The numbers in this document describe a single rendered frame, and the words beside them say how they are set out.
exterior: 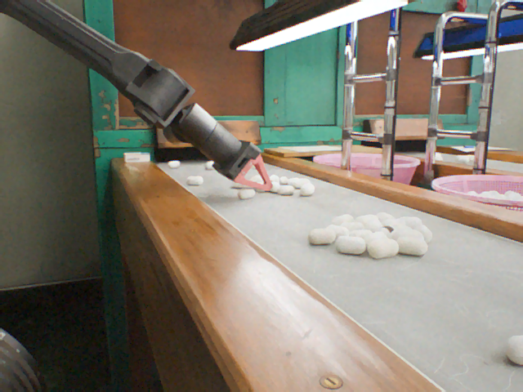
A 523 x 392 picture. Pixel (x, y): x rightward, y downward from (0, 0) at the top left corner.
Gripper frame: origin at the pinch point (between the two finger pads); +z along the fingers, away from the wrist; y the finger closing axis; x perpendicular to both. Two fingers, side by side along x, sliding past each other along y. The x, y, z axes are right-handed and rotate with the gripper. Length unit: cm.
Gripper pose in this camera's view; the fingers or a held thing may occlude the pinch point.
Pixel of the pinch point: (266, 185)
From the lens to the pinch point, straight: 81.2
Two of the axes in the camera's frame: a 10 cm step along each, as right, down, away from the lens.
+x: -6.1, 7.9, -0.8
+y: -3.6, -1.8, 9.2
